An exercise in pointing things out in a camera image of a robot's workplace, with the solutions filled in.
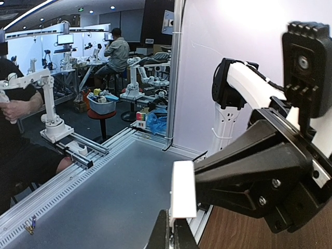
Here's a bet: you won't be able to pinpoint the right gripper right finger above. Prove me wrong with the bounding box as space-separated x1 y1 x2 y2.
173 218 199 249

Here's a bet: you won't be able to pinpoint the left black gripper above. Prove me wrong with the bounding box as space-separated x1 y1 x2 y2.
195 108 331 233

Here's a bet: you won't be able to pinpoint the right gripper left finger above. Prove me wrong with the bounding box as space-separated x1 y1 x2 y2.
146 210 170 249

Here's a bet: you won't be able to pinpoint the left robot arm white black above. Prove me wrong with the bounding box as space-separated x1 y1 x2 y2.
195 58 331 233

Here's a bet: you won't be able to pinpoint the blue plastic bag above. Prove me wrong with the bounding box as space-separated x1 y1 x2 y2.
146 109 168 135

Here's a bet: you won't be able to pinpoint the colourful small box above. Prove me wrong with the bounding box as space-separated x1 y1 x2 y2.
136 112 148 129

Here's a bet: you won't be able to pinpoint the red round stool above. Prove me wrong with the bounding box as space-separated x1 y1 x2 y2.
87 109 117 144

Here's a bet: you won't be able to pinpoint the grey tub of items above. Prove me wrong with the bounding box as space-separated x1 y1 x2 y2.
87 89 120 115

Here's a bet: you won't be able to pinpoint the near operator dark clothes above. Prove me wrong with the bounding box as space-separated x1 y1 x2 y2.
0 58 73 211

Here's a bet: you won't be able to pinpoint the seated person grey shirt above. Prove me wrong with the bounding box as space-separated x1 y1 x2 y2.
94 27 130 89

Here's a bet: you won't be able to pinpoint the computer monitor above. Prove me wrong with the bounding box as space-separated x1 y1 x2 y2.
57 34 74 45

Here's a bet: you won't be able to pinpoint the left black camera cable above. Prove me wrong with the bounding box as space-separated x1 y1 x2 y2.
246 62 288 94

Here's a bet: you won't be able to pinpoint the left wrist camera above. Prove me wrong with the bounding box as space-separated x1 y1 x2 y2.
282 21 331 136

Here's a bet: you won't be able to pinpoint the front aluminium rail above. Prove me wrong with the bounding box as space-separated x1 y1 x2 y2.
1 128 198 248

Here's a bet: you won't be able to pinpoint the front left aluminium post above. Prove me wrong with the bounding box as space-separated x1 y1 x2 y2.
162 0 186 151

